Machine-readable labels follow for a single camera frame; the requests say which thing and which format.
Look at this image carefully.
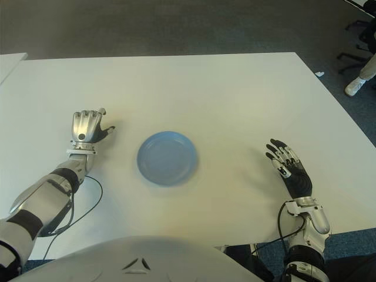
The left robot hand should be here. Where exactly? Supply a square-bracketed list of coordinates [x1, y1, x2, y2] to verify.
[70, 108, 116, 145]

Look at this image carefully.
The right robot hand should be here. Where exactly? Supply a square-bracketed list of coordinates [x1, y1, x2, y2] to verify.
[264, 137, 314, 202]

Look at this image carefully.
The blue round plate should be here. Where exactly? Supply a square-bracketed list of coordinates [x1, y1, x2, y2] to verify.
[136, 130, 200, 186]

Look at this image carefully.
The white neighbouring table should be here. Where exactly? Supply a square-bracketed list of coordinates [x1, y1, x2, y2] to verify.
[0, 52, 29, 86]

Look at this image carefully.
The white shoe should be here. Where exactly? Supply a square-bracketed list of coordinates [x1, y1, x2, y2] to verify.
[344, 76, 367, 97]

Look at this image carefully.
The beige trouser leg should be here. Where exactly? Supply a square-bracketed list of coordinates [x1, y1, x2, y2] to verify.
[358, 52, 376, 82]

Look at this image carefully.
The grey robot torso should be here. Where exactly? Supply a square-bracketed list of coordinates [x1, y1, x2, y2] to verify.
[8, 234, 265, 282]

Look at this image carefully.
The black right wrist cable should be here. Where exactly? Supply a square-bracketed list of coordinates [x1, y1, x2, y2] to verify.
[249, 202, 306, 265]

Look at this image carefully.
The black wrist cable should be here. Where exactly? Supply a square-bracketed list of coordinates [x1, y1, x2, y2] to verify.
[249, 202, 306, 265]
[38, 174, 103, 259]

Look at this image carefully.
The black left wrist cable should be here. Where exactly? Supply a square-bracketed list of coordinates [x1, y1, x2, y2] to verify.
[38, 174, 103, 259]

